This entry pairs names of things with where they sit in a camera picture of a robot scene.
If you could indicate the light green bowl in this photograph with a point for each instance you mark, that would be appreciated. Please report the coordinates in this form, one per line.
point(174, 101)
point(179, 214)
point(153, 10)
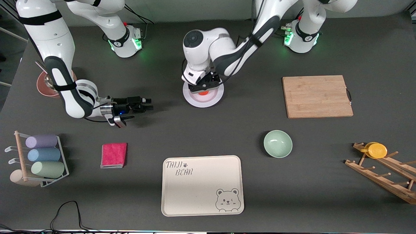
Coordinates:
point(278, 144)

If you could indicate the pink folded cloth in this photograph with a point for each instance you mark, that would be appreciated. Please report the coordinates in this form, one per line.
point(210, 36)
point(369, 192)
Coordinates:
point(113, 155)

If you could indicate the thin beige bar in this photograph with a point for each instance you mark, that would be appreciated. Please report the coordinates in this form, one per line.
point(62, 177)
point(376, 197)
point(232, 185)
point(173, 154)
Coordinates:
point(5, 84)
point(13, 33)

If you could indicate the pink bowl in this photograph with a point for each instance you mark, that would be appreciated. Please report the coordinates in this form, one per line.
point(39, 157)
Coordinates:
point(42, 87)

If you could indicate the beige tray with bear print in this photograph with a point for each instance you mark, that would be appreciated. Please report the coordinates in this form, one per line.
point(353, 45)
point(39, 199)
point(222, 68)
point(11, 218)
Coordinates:
point(195, 191)

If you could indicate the wooden peg drying rack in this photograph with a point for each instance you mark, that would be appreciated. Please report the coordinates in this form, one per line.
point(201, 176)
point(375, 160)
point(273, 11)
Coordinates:
point(377, 179)

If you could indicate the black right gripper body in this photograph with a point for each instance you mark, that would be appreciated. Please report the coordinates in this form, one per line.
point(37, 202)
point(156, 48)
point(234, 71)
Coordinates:
point(125, 103)

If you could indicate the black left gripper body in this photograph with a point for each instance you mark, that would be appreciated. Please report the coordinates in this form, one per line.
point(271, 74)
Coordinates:
point(213, 79)

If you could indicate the green cup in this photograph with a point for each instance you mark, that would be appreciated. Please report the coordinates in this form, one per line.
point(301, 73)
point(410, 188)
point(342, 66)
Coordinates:
point(47, 169)

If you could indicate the orange fruit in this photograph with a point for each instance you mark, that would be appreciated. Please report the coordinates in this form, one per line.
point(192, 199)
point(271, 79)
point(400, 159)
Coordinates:
point(203, 93)

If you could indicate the white round plate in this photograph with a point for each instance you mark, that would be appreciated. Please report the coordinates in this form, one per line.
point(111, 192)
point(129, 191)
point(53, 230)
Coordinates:
point(203, 101)

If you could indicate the purple cup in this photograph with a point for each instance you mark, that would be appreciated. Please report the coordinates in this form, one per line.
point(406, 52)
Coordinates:
point(40, 141)

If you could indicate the wooden cutting board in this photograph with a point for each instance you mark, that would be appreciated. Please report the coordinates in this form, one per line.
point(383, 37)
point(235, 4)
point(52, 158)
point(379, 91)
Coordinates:
point(302, 97)

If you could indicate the yellow mug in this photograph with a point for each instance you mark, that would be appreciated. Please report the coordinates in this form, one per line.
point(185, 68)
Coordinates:
point(377, 150)

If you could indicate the beige cup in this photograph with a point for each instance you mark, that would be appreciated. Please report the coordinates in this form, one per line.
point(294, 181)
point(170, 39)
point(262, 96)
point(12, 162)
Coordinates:
point(16, 177)

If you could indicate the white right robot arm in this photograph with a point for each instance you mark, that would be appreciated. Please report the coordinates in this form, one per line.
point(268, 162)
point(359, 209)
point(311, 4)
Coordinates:
point(52, 42)

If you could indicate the blue cup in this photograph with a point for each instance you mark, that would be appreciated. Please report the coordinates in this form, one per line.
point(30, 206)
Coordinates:
point(44, 154)

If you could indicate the metal scoop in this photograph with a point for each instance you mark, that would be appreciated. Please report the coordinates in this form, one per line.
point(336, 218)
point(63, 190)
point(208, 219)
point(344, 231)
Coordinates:
point(48, 81)

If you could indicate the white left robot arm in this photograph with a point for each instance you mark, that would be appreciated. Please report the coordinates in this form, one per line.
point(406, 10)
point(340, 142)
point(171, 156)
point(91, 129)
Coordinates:
point(227, 42)

